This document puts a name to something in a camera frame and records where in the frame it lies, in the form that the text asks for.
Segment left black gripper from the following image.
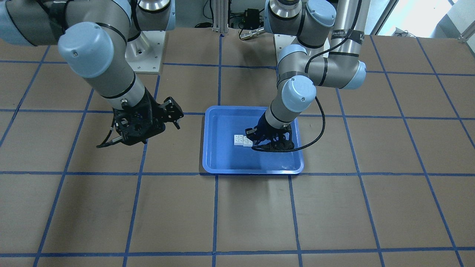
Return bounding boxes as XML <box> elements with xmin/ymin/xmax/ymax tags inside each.
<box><xmin>245</xmin><ymin>114</ymin><xmax>295</xmax><ymax>152</ymax></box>

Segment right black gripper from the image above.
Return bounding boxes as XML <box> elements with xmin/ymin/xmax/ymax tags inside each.
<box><xmin>111</xmin><ymin>89</ymin><xmax>184</xmax><ymax>146</ymax></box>

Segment white building block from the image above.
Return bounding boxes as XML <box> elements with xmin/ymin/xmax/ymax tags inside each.
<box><xmin>242</xmin><ymin>136</ymin><xmax>254</xmax><ymax>147</ymax></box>
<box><xmin>234</xmin><ymin>135</ymin><xmax>244</xmax><ymax>146</ymax></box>

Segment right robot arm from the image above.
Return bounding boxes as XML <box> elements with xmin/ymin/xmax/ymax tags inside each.
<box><xmin>1</xmin><ymin>0</ymin><xmax>184</xmax><ymax>148</ymax></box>

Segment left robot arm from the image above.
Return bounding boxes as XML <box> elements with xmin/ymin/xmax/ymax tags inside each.
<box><xmin>245</xmin><ymin>0</ymin><xmax>370</xmax><ymax>153</ymax></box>

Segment blue plastic tray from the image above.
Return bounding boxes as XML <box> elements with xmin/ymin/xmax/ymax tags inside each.
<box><xmin>202</xmin><ymin>106</ymin><xmax>305</xmax><ymax>175</ymax></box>

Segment black electronics box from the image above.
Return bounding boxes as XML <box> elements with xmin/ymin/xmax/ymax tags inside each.
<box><xmin>242</xmin><ymin>9</ymin><xmax>260</xmax><ymax>29</ymax></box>

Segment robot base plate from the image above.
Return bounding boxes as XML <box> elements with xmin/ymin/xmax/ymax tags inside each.
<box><xmin>125</xmin><ymin>31</ymin><xmax>166</xmax><ymax>74</ymax></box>

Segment aluminium frame post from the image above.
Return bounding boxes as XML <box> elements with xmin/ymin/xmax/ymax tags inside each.
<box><xmin>210</xmin><ymin>0</ymin><xmax>230</xmax><ymax>37</ymax></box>

